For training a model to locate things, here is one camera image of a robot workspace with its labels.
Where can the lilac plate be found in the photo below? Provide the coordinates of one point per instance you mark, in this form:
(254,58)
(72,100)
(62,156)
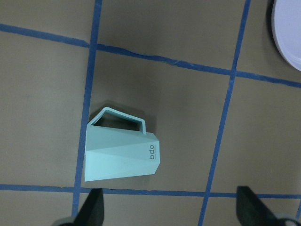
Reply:
(286,29)

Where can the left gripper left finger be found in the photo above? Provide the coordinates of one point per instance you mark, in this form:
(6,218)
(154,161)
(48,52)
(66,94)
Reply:
(91,212)

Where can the light blue faceted cup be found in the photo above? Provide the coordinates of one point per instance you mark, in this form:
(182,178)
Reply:
(119,153)

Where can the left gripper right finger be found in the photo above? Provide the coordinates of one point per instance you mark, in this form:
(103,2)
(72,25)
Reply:
(251,211)

